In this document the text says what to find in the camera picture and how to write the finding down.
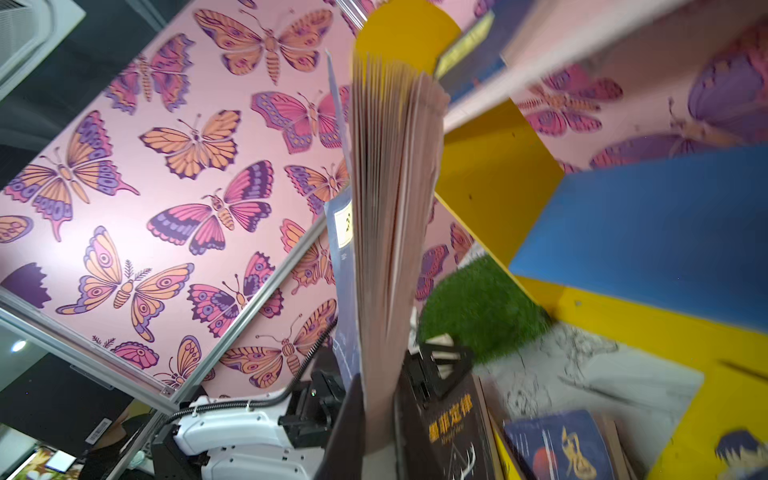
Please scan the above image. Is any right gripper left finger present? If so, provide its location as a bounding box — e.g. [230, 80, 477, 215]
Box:
[314, 374, 365, 480]

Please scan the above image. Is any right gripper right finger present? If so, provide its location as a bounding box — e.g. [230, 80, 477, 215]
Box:
[393, 353, 443, 480]

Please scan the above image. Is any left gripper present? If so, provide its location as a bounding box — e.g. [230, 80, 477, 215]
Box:
[278, 343, 474, 447]

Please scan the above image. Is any navy book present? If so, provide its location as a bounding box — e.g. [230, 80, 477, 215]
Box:
[433, 0, 536, 104]
[325, 52, 449, 453]

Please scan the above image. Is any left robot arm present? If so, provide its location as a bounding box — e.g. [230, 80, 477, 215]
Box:
[150, 342, 473, 479]

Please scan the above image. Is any black book yellow title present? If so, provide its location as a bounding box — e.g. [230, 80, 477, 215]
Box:
[420, 373, 502, 479]

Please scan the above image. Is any green artificial grass mat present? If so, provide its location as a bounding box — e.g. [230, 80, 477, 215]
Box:
[418, 255, 554, 364]

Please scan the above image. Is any thin yellow book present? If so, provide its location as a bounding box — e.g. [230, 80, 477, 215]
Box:
[489, 416, 525, 480]

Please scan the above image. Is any dark purple cover book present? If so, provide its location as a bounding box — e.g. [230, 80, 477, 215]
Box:
[503, 410, 639, 480]

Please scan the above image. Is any yellow pink blue bookshelf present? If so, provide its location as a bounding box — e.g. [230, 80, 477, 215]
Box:
[357, 1, 767, 373]

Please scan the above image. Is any yellow cartoon cover book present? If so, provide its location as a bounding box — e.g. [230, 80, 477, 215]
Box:
[647, 362, 767, 479]

